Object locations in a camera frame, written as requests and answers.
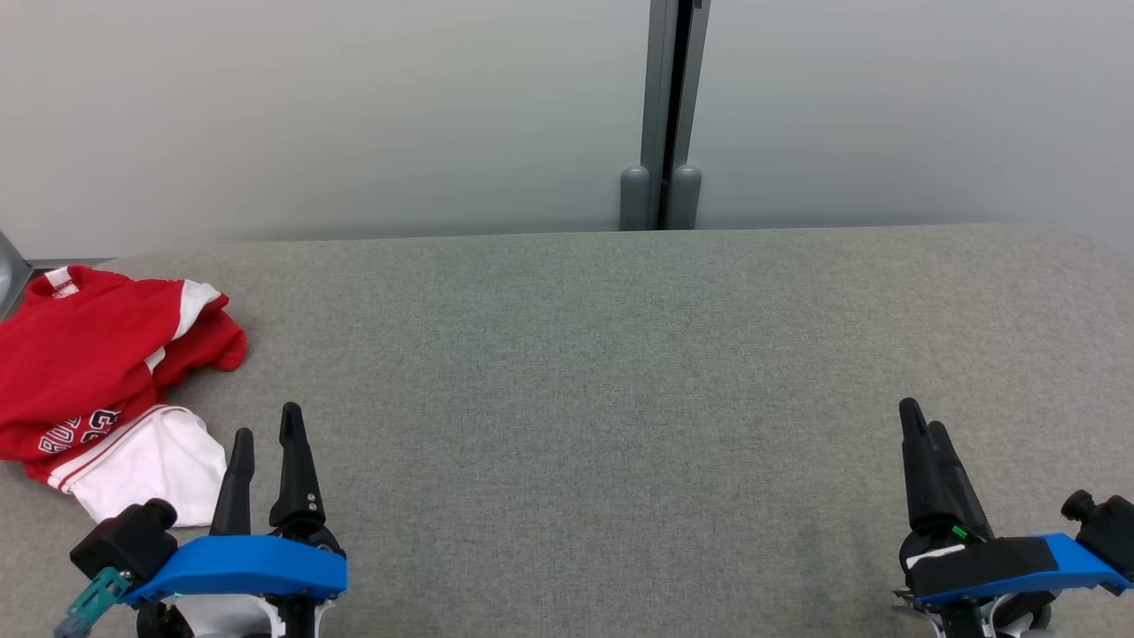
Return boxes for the red shorts with white stripes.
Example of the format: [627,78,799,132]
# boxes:
[22,265,248,400]

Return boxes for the grey metal frame with caster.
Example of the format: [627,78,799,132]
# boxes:
[0,230,33,320]

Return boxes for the grey partition post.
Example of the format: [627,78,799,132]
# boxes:
[619,0,711,231]

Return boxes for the red jersey with white sleeves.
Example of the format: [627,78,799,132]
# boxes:
[0,301,229,529]

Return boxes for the left camera cable teal plug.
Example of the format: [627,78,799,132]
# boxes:
[54,567,133,638]

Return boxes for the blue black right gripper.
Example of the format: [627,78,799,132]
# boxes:
[895,398,1134,638]

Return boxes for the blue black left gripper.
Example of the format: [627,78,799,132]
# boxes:
[124,402,348,638]

